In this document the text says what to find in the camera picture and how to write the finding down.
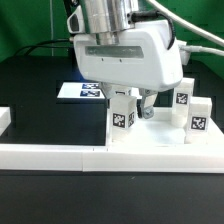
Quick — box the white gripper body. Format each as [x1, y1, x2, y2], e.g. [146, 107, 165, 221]
[74, 20, 183, 92]

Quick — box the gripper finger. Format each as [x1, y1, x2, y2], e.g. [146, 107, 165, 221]
[100, 82, 115, 99]
[137, 88, 157, 119]

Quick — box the white square table top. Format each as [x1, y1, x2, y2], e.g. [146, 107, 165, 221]
[107, 108, 223, 148]

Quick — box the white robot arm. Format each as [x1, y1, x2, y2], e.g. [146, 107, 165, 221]
[67, 0, 183, 119]

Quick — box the white U-shaped fence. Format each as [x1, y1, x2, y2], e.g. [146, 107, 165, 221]
[0, 106, 224, 174]

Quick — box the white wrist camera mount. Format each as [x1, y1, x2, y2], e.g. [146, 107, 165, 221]
[177, 40, 190, 66]

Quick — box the white marker base plate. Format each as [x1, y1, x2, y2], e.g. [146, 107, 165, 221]
[56, 81, 143, 100]

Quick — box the white cable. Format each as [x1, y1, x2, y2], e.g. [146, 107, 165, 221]
[146, 0, 224, 58]

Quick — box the black cable bundle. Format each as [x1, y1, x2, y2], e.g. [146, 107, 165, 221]
[13, 0, 79, 58]

